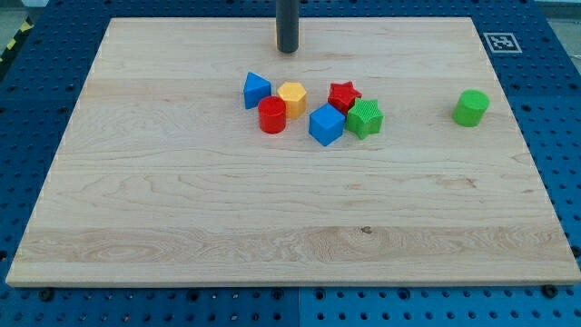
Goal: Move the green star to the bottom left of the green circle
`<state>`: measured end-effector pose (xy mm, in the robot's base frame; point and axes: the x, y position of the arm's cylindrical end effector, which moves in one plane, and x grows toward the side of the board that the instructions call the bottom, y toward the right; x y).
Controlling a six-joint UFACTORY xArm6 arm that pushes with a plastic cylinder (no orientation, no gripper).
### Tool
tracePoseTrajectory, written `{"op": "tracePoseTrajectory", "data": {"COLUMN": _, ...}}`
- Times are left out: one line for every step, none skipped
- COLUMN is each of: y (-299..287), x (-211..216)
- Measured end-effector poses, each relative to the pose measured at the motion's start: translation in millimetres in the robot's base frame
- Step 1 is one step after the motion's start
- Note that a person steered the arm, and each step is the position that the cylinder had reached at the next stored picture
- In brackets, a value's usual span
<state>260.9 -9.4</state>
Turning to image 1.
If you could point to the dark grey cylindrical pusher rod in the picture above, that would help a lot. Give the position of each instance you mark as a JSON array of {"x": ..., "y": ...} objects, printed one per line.
[{"x": 287, "y": 14}]

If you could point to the green star block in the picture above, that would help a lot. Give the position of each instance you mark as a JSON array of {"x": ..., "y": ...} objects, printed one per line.
[{"x": 364, "y": 118}]

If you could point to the red star block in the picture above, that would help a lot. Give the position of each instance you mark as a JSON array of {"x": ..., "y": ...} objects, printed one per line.
[{"x": 342, "y": 96}]

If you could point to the blue triangle block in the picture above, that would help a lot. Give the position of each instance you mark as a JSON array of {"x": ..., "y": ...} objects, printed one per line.
[{"x": 255, "y": 89}]

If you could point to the yellow hexagon block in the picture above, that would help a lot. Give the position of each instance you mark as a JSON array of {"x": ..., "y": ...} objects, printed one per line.
[{"x": 295, "y": 97}]

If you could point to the red cylinder block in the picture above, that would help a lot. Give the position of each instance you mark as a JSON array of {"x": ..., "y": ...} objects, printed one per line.
[{"x": 272, "y": 114}]

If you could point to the blue cube block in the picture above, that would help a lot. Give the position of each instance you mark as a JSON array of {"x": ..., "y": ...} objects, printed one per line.
[{"x": 326, "y": 124}]

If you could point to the light wooden board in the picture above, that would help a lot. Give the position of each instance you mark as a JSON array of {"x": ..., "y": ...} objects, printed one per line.
[{"x": 164, "y": 179}]

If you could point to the green cylinder block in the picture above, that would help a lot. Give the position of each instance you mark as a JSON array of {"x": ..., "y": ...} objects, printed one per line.
[{"x": 470, "y": 108}]

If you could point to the white fiducial marker tag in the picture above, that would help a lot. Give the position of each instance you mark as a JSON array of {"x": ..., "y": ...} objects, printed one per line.
[{"x": 502, "y": 43}]

